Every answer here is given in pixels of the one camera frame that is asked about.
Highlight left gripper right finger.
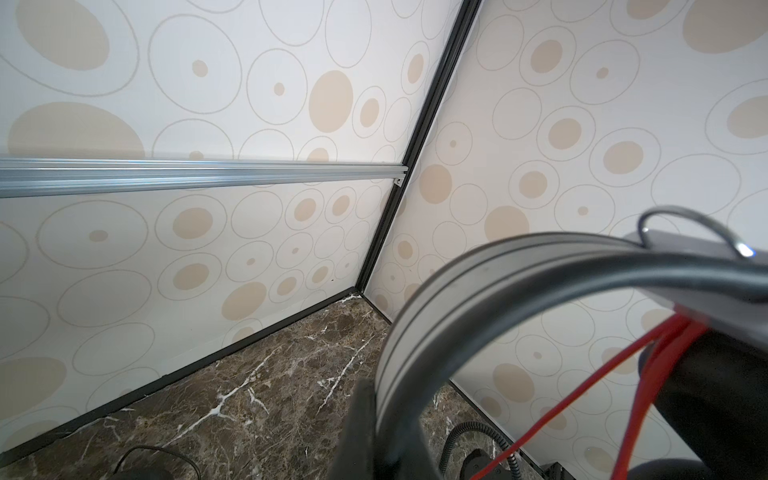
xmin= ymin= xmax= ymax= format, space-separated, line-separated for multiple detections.
xmin=394 ymin=431 xmax=441 ymax=480

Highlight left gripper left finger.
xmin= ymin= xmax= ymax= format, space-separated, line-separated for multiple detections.
xmin=327 ymin=379 xmax=376 ymax=480

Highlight white red headphones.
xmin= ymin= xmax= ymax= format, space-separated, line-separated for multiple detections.
xmin=374 ymin=206 xmax=767 ymax=479

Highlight horizontal aluminium rail back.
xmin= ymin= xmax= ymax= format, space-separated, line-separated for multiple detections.
xmin=1 ymin=158 xmax=408 ymax=199

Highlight black blue headphones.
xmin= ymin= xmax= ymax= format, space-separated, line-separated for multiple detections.
xmin=109 ymin=445 xmax=203 ymax=480

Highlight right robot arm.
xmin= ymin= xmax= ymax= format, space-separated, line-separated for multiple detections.
xmin=438 ymin=421 xmax=575 ymax=479

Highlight black frame post right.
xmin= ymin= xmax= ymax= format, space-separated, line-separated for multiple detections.
xmin=355 ymin=0 xmax=482 ymax=294

